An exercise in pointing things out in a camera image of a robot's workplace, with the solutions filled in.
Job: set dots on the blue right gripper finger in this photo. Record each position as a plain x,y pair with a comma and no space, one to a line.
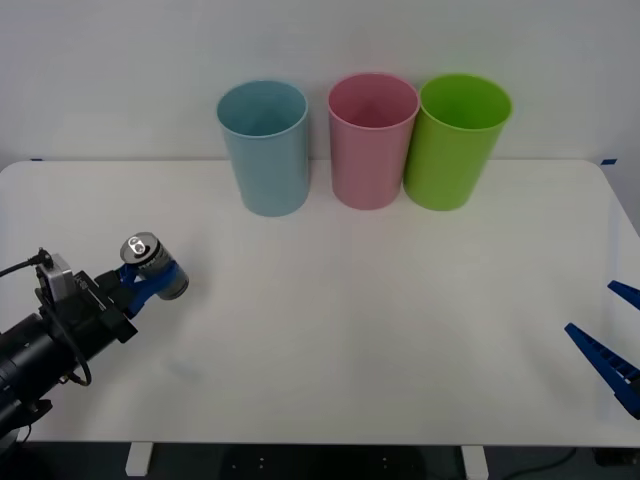
627,294
607,362

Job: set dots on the grey drink can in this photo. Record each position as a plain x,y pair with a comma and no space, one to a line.
160,262

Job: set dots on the green plastic bin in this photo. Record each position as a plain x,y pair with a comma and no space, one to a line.
450,150

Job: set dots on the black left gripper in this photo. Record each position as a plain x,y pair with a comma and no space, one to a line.
95,320

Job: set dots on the black and silver left robot arm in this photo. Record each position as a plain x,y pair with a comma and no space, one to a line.
30,350

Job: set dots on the black floor box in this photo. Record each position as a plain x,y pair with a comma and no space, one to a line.
616,456

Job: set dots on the pale blue plastic bin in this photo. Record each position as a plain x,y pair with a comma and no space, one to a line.
267,155

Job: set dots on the pink plastic bin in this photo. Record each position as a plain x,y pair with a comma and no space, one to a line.
370,150

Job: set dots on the white table leg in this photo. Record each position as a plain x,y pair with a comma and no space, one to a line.
475,461
137,459

